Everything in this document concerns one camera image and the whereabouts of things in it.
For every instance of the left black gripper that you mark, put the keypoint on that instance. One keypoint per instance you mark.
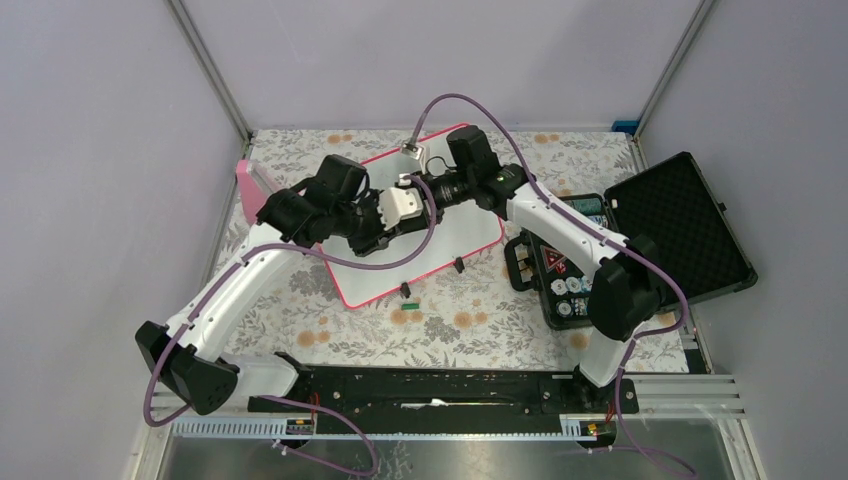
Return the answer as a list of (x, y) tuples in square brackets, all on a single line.
[(378, 237)]

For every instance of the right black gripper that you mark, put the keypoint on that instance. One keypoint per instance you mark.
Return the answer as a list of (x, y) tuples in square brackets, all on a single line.
[(428, 179)]

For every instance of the pink framed whiteboard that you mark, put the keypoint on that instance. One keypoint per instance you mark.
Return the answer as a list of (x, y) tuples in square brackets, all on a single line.
[(465, 230)]

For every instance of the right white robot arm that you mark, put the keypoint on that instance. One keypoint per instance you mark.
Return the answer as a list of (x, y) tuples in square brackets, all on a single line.
[(625, 290)]

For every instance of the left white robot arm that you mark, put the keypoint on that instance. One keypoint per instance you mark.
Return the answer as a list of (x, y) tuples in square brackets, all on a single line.
[(186, 354)]

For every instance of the pink eraser block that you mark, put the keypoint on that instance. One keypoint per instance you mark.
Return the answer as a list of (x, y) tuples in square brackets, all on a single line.
[(255, 186)]

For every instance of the floral table mat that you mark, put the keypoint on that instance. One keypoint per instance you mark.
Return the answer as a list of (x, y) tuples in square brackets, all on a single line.
[(468, 320)]

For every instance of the blue clip at corner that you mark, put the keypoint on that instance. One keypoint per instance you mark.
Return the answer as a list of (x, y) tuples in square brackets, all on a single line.
[(629, 127)]

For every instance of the black poker chip case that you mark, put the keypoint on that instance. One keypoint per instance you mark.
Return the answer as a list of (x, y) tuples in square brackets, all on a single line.
[(672, 204)]

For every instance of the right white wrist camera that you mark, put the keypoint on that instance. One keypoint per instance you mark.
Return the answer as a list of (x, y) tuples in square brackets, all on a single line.
[(417, 151)]

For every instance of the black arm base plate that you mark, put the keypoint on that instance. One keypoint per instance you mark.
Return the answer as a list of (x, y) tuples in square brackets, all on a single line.
[(382, 400)]

